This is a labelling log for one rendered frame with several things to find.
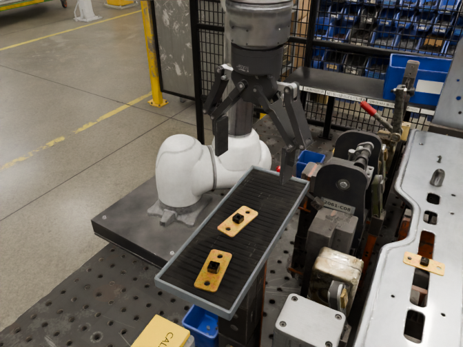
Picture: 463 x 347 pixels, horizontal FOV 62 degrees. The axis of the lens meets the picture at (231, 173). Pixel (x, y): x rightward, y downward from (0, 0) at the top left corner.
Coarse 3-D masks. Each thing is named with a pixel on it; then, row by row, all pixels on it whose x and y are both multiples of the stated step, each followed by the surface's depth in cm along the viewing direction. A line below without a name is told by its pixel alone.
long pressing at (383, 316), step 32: (416, 160) 119; (448, 160) 119; (416, 192) 106; (448, 192) 106; (416, 224) 95; (448, 224) 95; (384, 256) 86; (448, 256) 87; (384, 288) 79; (448, 288) 79; (384, 320) 73; (448, 320) 73
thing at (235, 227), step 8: (240, 208) 75; (248, 208) 75; (232, 216) 73; (240, 216) 72; (248, 216) 73; (224, 224) 72; (232, 224) 72; (240, 224) 72; (224, 232) 70; (232, 232) 70
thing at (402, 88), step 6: (396, 90) 112; (402, 90) 111; (408, 90) 112; (414, 90) 111; (396, 96) 113; (402, 96) 112; (396, 102) 114; (402, 102) 113; (396, 108) 115; (402, 108) 117; (396, 114) 116; (402, 114) 118; (396, 120) 117; (396, 126) 117; (396, 132) 118
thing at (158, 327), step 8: (152, 320) 55; (160, 320) 55; (168, 320) 55; (152, 328) 54; (160, 328) 54; (168, 328) 54; (176, 328) 54; (184, 328) 54; (144, 336) 53; (152, 336) 53; (160, 336) 53; (168, 336) 53; (176, 336) 53; (184, 336) 53; (136, 344) 52; (144, 344) 52; (152, 344) 52; (160, 344) 52; (168, 344) 52; (176, 344) 52
